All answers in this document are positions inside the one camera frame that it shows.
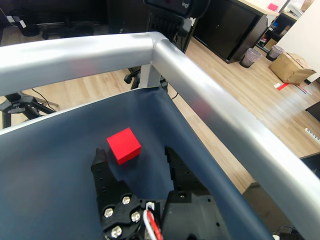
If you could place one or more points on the black office chair base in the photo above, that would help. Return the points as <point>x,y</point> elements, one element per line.
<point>67,28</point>

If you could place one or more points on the mesh waste bin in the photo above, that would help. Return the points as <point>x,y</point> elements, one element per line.
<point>275,52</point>
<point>250,58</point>

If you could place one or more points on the dark blue table mat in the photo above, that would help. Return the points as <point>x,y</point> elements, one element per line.
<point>50,175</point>

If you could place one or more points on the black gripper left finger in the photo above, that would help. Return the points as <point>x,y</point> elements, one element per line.
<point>112,200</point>

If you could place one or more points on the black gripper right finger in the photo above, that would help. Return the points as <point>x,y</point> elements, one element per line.
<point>192,212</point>

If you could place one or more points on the black office cabinet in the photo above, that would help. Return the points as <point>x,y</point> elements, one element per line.
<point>225,27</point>

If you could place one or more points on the red white paper sheet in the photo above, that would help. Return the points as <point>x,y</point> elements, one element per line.
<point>281,86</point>

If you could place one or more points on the silver table frame rail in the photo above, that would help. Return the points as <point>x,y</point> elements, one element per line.
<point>75,57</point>

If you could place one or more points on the white power strip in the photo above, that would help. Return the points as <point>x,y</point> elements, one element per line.
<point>313,135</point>

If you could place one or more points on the pink box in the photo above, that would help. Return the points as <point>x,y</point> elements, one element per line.
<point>273,7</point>

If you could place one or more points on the black logitech webcam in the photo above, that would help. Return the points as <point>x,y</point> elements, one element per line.
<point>175,6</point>

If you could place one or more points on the red cube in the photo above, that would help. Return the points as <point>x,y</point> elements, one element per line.
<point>123,145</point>

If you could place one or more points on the brown cardboard box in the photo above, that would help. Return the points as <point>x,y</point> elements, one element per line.
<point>290,67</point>

